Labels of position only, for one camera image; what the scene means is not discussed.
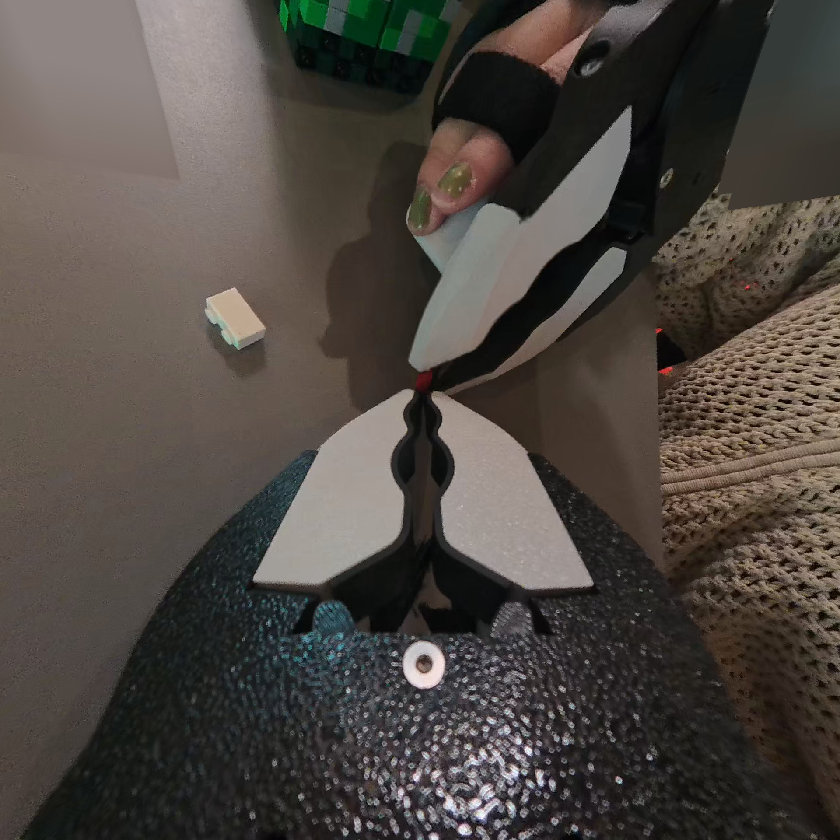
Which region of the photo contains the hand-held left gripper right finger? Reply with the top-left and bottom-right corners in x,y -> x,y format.
425,392 -> 596,597

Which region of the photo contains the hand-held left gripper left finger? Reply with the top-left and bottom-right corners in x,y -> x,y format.
251,390 -> 422,596

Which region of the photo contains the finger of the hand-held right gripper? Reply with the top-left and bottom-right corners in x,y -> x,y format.
408,107 -> 635,385
441,244 -> 630,396

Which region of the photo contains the white lego brick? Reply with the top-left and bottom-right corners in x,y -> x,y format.
204,288 -> 267,350

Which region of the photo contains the green lego creeper box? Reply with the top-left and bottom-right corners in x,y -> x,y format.
278,0 -> 455,94

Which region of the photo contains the person's right hand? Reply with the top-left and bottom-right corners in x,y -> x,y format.
406,0 -> 595,238

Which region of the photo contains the beige knit sweater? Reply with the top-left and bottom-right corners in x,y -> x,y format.
646,190 -> 840,840

